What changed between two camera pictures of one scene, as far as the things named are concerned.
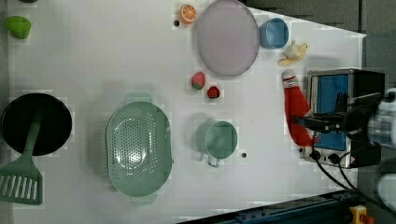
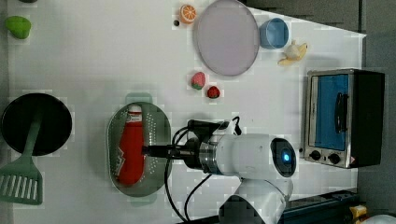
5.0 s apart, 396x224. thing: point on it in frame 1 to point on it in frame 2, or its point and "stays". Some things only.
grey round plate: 228,38 stays
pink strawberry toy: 198,79 stays
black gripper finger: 321,126 to 164,152
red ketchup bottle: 295,106 to 132,162
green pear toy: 19,26 stays
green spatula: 22,182 stays
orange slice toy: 187,13 stays
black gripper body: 356,118 to 190,152
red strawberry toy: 213,92 stays
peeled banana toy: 293,52 stays
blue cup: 273,34 stays
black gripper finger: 320,119 to 157,148
